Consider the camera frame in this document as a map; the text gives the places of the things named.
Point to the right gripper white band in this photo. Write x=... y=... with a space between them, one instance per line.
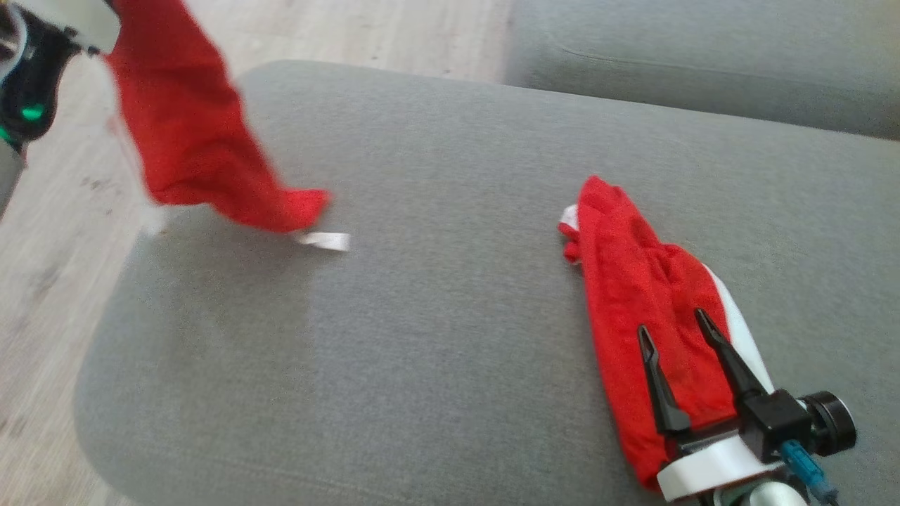
x=710 y=464

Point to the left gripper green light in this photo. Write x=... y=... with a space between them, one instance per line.
x=35 y=77

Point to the red shorts with white trim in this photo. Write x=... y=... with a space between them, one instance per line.
x=186 y=126

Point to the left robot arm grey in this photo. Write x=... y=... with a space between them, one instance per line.
x=8 y=172

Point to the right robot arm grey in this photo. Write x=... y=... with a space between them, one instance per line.
x=759 y=495

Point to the crumpled red garment white trim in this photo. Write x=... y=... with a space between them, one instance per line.
x=626 y=281

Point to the large grey sofa seat cushion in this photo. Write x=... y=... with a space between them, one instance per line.
x=436 y=316

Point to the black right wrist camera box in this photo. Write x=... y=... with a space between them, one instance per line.
x=794 y=418

